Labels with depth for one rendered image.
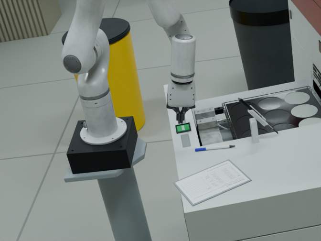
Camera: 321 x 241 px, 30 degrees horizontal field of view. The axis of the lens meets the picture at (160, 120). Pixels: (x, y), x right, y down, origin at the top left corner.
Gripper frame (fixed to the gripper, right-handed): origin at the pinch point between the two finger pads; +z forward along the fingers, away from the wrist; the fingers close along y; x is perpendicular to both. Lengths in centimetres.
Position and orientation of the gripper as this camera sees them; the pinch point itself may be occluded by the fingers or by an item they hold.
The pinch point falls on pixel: (180, 117)
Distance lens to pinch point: 221.4
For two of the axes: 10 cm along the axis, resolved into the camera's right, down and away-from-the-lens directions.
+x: 0.7, 4.8, -8.7
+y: -10.0, 0.1, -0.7
